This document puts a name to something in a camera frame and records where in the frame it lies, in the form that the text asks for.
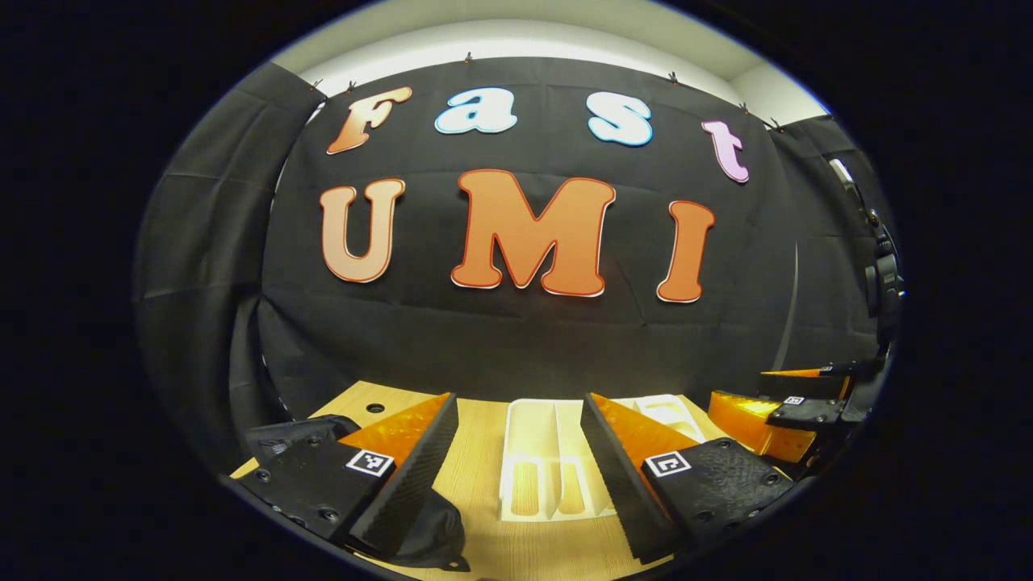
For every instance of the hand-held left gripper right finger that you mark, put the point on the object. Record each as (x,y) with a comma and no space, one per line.
(617,476)

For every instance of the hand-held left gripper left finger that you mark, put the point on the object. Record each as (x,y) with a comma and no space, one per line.
(411,476)

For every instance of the black schoolbag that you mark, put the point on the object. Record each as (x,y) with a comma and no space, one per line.
(440,532)

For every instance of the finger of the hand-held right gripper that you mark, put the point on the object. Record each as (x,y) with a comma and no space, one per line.
(807,413)
(807,387)

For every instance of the white bookshelf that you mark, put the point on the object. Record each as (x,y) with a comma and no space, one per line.
(533,436)

